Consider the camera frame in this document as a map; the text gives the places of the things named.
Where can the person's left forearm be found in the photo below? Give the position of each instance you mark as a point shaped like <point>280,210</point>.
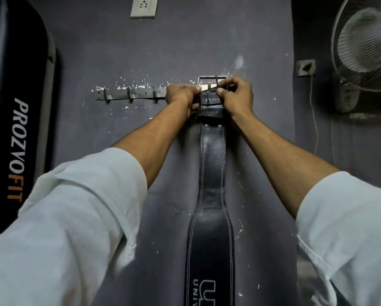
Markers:
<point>152,146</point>

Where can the person's right hand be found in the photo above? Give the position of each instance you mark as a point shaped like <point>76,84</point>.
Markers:
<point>238,95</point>

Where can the person's right forearm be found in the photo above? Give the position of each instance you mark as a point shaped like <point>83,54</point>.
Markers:
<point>279,162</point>

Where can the white wall socket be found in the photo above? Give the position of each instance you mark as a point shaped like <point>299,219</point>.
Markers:
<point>144,6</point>

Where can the person's left hand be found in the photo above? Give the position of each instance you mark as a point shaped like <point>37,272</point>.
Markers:
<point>182,95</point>

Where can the black grey folded treadmill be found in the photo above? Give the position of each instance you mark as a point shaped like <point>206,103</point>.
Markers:
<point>5,92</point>

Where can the metal wall hooks rail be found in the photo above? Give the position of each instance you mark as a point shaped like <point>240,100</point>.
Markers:
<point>139,93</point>

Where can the black USI leather belt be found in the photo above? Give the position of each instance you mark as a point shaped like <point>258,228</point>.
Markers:
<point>209,175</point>

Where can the white long-sleeved shirt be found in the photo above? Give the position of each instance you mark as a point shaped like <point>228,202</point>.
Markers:
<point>66,219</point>

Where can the wall-mounted fan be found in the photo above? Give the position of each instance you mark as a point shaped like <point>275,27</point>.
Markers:
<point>362,44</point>

